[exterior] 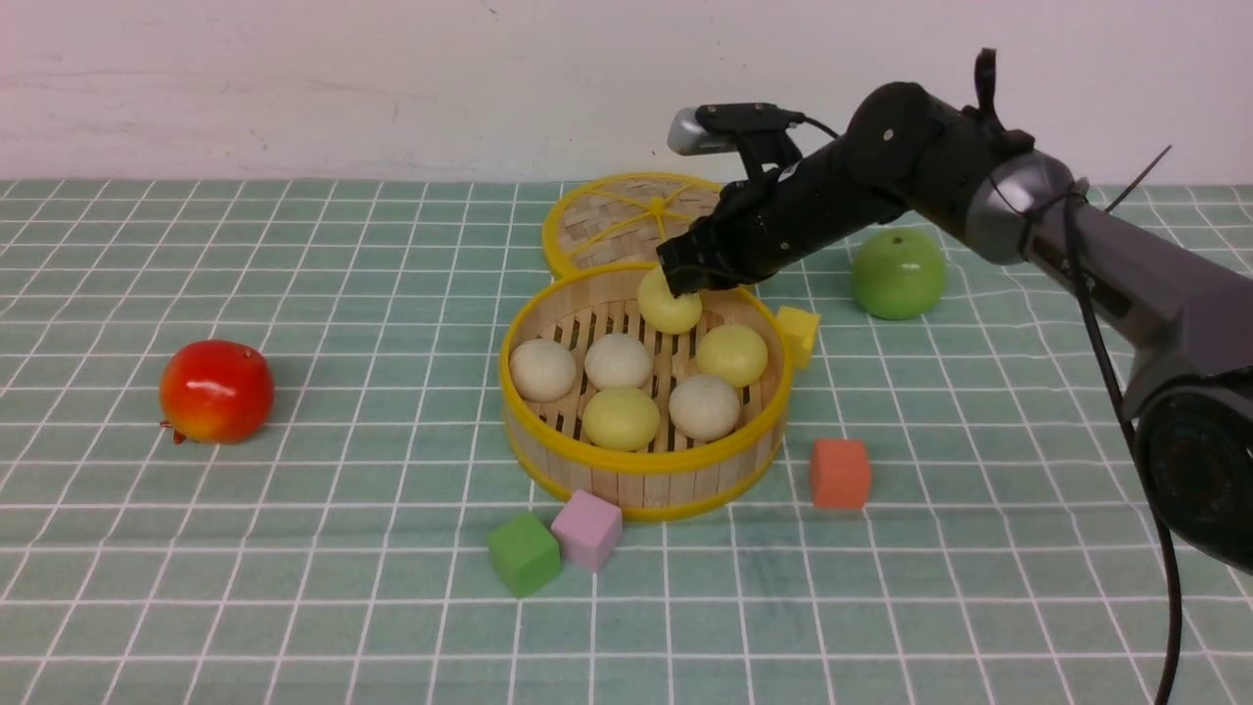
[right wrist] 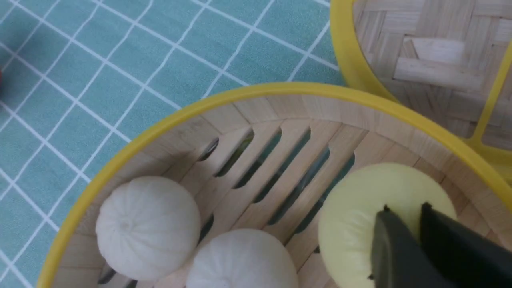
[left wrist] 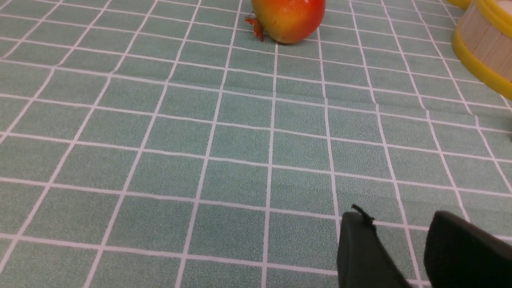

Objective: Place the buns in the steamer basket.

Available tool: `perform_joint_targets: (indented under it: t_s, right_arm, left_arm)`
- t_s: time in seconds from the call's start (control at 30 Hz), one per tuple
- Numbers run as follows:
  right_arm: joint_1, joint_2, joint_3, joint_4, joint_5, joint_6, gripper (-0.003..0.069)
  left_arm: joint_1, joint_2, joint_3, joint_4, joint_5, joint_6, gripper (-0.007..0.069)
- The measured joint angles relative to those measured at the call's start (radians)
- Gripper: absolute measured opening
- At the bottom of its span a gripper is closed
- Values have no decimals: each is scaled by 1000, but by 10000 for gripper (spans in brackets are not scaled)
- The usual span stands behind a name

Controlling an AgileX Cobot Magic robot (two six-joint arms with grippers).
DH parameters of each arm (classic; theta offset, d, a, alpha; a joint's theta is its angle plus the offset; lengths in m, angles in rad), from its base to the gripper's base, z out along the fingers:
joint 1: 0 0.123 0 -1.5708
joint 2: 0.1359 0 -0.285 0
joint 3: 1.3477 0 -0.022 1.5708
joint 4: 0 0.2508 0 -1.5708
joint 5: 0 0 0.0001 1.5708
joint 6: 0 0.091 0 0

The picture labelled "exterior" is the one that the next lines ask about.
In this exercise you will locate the yellow bun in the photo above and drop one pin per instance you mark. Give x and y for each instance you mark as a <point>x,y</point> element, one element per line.
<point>733,352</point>
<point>624,419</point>
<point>665,312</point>

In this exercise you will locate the green cube block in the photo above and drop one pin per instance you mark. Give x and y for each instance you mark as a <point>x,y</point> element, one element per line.
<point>524,555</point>

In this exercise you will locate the white bun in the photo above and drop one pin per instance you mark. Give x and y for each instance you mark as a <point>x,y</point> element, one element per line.
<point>704,408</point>
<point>618,361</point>
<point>543,370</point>

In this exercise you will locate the red pomegranate toy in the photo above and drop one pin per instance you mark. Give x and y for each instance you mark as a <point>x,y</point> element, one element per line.
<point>216,392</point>

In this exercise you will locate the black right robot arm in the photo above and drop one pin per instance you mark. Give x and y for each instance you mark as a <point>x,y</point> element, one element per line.
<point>904,150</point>

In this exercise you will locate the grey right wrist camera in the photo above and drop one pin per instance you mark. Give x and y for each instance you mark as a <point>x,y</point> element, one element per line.
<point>716,129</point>

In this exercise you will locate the orange cube block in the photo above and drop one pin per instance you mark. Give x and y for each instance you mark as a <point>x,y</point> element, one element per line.
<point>840,474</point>

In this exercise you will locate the green apple toy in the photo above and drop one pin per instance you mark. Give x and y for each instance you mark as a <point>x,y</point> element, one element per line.
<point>899,273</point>

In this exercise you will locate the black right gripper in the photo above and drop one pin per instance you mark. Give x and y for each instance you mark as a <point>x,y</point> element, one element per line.
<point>762,225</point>

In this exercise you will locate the yellow cube block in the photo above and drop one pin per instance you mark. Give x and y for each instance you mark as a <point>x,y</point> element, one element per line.
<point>799,327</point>

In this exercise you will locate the pink cube block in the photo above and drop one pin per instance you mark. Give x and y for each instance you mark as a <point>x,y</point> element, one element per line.
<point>588,529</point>

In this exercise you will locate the woven bamboo steamer lid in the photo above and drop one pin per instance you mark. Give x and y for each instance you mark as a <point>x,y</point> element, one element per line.
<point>622,218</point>

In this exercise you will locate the green checkered tablecloth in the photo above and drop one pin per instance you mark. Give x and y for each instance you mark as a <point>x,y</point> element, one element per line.
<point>339,556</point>

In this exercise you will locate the bamboo steamer tray yellow rim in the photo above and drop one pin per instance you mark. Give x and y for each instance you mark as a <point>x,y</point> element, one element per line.
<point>673,477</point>

